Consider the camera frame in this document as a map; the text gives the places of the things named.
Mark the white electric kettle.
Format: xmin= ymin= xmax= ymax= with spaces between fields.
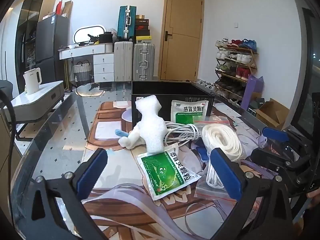
xmin=23 ymin=67 xmax=42 ymax=95

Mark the teal suitcase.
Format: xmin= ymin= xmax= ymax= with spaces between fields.
xmin=117 ymin=5 xmax=137 ymax=40

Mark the white coffee table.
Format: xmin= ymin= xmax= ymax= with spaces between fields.
xmin=2 ymin=80 xmax=65 ymax=140

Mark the person's right hand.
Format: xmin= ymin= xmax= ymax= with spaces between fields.
xmin=307 ymin=189 xmax=320 ymax=209

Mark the round white rug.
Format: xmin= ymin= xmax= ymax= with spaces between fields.
xmin=76 ymin=82 xmax=105 ymax=97

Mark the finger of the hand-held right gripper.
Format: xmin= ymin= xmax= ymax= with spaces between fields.
xmin=262 ymin=127 xmax=313 ymax=150
xmin=251 ymin=148 xmax=312 ymax=178

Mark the silver suitcase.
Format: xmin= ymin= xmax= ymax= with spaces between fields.
xmin=132 ymin=43 xmax=155 ymax=81

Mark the stack of shoe boxes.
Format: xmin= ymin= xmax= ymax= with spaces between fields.
xmin=135 ymin=14 xmax=152 ymax=43

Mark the white vanity desk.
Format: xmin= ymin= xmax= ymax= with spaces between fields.
xmin=59 ymin=44 xmax=115 ymax=83

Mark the white rope coil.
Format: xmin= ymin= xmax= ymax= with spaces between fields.
xmin=195 ymin=120 xmax=250 ymax=200

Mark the printed table mat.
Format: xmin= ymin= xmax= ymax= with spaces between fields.
xmin=84 ymin=101 xmax=300 ymax=240

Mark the shoe rack with shoes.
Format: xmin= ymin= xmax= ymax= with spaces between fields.
xmin=214 ymin=38 xmax=258 ymax=105

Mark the white power cable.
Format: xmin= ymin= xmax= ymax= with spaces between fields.
xmin=164 ymin=121 xmax=202 ymax=150

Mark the white suitcase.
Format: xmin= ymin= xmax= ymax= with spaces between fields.
xmin=114 ymin=41 xmax=134 ymax=82

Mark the open cardboard box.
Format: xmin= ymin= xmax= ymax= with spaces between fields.
xmin=255 ymin=98 xmax=290 ymax=128

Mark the wooden door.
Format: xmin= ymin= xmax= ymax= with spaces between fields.
xmin=158 ymin=0 xmax=204 ymax=81

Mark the woven laundry basket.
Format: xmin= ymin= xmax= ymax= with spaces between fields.
xmin=73 ymin=60 xmax=94 ymax=82

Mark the black bag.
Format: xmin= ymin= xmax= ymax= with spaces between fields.
xmin=99 ymin=32 xmax=114 ymax=44

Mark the oval mirror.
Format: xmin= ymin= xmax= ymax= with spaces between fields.
xmin=73 ymin=24 xmax=107 ymax=45

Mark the white plush toy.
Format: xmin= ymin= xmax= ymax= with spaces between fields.
xmin=114 ymin=124 xmax=148 ymax=149

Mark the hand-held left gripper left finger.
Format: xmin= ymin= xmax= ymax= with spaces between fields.
xmin=25 ymin=147 xmax=109 ymax=240

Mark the dark cloth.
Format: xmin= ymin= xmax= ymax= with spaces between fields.
xmin=0 ymin=80 xmax=13 ymax=98

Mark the white foam sheet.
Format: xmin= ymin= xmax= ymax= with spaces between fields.
xmin=135 ymin=95 xmax=167 ymax=155

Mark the flat brown cardboard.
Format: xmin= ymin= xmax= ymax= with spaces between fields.
xmin=62 ymin=1 xmax=73 ymax=18

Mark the black cardboard box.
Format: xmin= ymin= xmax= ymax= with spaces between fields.
xmin=131 ymin=81 xmax=215 ymax=128

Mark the purple bag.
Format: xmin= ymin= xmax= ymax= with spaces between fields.
xmin=240 ymin=75 xmax=264 ymax=110

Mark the black refrigerator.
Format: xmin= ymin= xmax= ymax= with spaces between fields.
xmin=35 ymin=14 xmax=69 ymax=85

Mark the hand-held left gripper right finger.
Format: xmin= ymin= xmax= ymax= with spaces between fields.
xmin=209 ymin=147 xmax=295 ymax=240

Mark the black display cabinet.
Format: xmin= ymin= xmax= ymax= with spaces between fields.
xmin=15 ymin=0 xmax=58 ymax=70

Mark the green medicine packet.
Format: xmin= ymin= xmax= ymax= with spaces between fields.
xmin=171 ymin=99 xmax=209 ymax=125
xmin=137 ymin=144 xmax=202 ymax=201

